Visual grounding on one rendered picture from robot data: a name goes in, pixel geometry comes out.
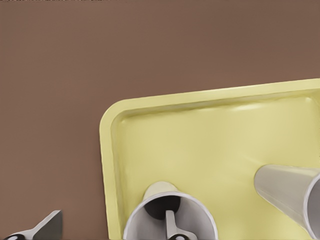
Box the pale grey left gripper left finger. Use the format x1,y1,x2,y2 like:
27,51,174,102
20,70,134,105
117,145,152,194
0,209,63,240

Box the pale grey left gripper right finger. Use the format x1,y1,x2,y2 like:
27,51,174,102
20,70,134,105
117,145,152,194
165,209,194,240

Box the white IKEA cup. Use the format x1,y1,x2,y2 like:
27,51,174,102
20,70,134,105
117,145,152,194
122,181,218,240
253,164,320,240

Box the pale yellow plastic tray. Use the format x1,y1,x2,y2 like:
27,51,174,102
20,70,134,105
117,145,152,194
99,78,320,240

